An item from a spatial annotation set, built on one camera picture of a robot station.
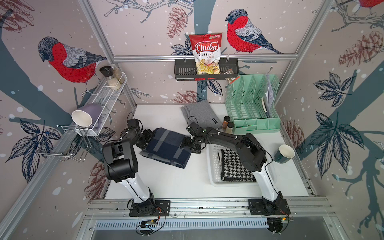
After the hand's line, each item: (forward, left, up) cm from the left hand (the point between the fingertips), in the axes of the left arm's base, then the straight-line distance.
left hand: (153, 134), depth 97 cm
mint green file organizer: (+32, -74, -1) cm, 81 cm away
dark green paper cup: (-14, -81, +2) cm, 82 cm away
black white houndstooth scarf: (-24, -48, +3) cm, 54 cm away
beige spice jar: (+2, -50, +4) cm, 50 cm away
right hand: (-10, -21, -1) cm, 23 cm away
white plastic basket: (-24, -39, -4) cm, 46 cm away
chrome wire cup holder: (-23, +23, +30) cm, 44 cm away
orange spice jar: (+10, -49, +4) cm, 51 cm away
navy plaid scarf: (-7, -8, -3) cm, 11 cm away
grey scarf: (+20, -32, -1) cm, 38 cm away
